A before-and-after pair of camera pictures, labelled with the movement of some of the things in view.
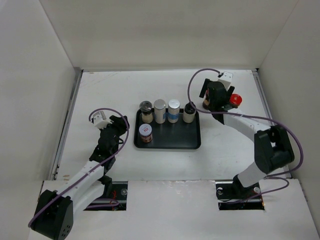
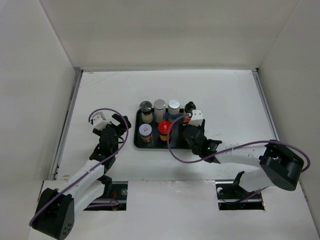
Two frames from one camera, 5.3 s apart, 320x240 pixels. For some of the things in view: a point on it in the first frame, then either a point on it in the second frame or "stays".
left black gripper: [120, 121] stays
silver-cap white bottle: [159, 106] stays
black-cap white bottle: [189, 113] stays
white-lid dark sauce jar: [145, 133] stays
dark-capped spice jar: [146, 107] stays
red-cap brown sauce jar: [206, 103] -> [163, 127]
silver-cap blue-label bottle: [174, 106] stays
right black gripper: [228, 93] -> [202, 127]
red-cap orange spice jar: [235, 100] -> [186, 120]
